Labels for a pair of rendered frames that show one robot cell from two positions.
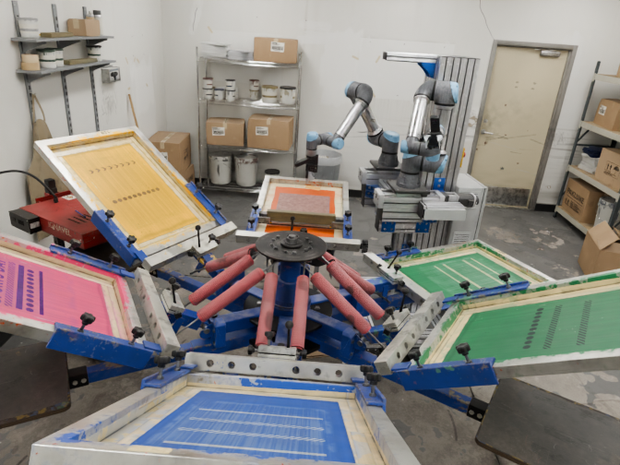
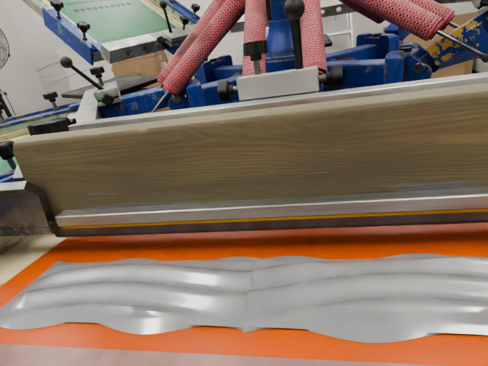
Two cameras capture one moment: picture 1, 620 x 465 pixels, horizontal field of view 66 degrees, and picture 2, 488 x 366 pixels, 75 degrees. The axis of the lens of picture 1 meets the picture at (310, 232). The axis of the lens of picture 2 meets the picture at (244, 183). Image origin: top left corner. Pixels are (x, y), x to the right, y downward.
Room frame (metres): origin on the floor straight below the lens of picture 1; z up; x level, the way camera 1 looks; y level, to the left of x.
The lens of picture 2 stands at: (2.86, 0.10, 1.20)
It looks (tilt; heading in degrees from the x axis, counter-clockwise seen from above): 29 degrees down; 193
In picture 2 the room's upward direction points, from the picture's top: 11 degrees counter-clockwise
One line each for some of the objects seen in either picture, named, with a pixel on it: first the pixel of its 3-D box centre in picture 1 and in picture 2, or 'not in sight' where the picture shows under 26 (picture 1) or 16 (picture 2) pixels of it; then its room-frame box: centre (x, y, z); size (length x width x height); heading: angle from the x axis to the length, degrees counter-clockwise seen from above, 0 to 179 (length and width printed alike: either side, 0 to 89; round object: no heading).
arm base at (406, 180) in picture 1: (409, 177); not in sight; (2.91, -0.60, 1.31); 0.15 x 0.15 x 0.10
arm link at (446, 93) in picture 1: (439, 128); not in sight; (2.87, -0.73, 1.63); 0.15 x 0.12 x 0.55; 74
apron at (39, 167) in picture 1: (47, 164); not in sight; (3.43, 2.00, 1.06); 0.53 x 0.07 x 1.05; 179
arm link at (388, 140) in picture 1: (389, 141); not in sight; (3.41, -0.53, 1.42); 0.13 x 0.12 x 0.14; 35
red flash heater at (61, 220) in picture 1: (86, 215); not in sight; (2.53, 1.29, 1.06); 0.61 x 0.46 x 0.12; 59
